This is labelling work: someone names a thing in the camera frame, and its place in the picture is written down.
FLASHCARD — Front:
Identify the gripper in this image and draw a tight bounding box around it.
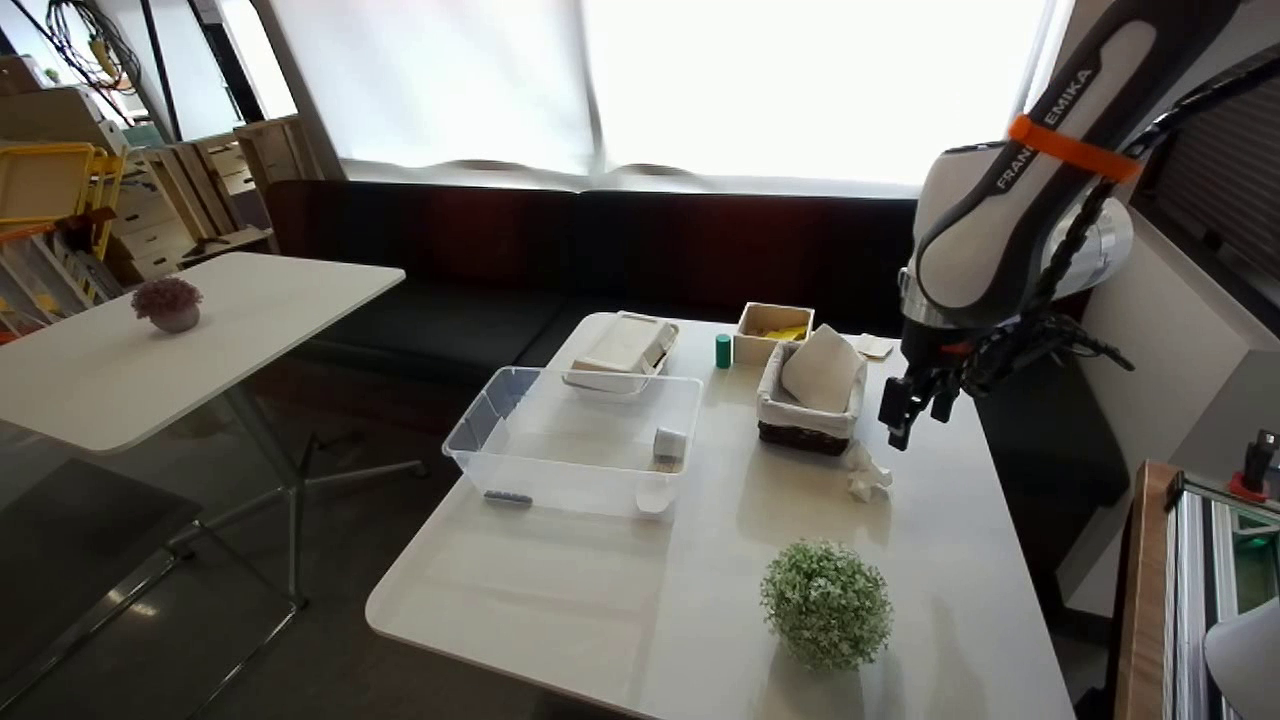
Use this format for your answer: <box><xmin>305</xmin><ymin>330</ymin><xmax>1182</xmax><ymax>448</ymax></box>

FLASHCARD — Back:
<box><xmin>878</xmin><ymin>318</ymin><xmax>979</xmax><ymax>452</ymax></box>

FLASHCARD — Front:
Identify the crumpled white tissue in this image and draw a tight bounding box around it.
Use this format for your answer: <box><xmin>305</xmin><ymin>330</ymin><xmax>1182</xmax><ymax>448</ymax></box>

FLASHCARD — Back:
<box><xmin>842</xmin><ymin>442</ymin><xmax>894</xmax><ymax>504</ymax></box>

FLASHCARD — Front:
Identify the clear plastic bin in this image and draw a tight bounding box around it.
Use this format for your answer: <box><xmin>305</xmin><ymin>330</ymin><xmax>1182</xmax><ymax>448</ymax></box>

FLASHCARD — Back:
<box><xmin>442</xmin><ymin>366</ymin><xmax>705</xmax><ymax>522</ymax></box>

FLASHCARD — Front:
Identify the folded white cloth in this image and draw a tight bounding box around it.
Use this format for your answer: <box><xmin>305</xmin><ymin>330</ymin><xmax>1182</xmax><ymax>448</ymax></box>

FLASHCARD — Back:
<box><xmin>779</xmin><ymin>323</ymin><xmax>867</xmax><ymax>414</ymax></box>

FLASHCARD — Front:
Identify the wicker basket with white liner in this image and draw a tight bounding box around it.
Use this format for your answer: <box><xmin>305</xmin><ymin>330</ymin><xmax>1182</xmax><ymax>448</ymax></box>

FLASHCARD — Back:
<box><xmin>756</xmin><ymin>340</ymin><xmax>869</xmax><ymax>458</ymax></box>

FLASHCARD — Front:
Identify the small wooden box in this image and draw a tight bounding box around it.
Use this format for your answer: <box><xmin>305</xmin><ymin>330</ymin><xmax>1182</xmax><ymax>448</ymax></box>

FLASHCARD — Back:
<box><xmin>732</xmin><ymin>302</ymin><xmax>816</xmax><ymax>367</ymax></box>

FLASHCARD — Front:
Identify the green ball plant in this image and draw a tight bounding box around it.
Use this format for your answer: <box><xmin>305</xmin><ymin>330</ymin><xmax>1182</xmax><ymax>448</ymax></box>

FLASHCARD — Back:
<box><xmin>759</xmin><ymin>539</ymin><xmax>894</xmax><ymax>674</ymax></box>

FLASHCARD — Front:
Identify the white lidded tray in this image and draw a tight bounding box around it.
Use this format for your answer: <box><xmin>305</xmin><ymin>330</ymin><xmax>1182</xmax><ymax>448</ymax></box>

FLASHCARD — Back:
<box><xmin>562</xmin><ymin>311</ymin><xmax>682</xmax><ymax>397</ymax></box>

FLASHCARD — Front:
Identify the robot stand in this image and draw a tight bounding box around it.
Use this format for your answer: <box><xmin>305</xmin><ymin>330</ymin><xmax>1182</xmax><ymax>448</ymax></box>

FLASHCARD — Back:
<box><xmin>1102</xmin><ymin>459</ymin><xmax>1280</xmax><ymax>720</ymax></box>

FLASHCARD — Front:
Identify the red and black button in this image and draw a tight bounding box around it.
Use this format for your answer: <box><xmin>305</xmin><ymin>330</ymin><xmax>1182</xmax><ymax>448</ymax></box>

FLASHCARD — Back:
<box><xmin>1227</xmin><ymin>429</ymin><xmax>1280</xmax><ymax>504</ymax></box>

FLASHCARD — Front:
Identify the dark bench sofa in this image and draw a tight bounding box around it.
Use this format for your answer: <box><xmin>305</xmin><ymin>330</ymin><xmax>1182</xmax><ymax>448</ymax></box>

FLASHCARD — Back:
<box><xmin>263</xmin><ymin>178</ymin><xmax>1131</xmax><ymax>601</ymax></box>

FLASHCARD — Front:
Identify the white window curtain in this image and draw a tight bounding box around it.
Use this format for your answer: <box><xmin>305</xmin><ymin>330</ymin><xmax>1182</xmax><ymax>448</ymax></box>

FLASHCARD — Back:
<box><xmin>255</xmin><ymin>0</ymin><xmax>1076</xmax><ymax>197</ymax></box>

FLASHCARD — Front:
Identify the pink potted plant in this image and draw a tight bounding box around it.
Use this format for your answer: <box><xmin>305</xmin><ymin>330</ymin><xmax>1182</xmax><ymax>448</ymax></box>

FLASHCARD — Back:
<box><xmin>130</xmin><ymin>276</ymin><xmax>205</xmax><ymax>335</ymax></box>

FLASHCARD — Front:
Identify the stack of wooden drawers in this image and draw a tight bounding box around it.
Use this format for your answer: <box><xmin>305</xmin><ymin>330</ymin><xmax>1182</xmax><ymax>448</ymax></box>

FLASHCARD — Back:
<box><xmin>104</xmin><ymin>113</ymin><xmax>323</xmax><ymax>288</ymax></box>

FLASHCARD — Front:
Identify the white folding table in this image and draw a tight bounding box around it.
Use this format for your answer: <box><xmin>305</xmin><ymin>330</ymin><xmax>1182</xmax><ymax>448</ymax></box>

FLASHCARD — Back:
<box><xmin>0</xmin><ymin>251</ymin><xmax>429</xmax><ymax>720</ymax></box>

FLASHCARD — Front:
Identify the yellow metal rack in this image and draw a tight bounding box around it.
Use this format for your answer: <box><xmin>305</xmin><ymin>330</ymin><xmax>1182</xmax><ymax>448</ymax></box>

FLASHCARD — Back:
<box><xmin>0</xmin><ymin>141</ymin><xmax>127</xmax><ymax>263</ymax></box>

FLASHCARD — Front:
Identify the bundle of hanging cables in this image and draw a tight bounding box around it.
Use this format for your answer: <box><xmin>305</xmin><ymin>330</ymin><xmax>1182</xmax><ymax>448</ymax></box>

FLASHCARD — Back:
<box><xmin>40</xmin><ymin>0</ymin><xmax>143</xmax><ymax>98</ymax></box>

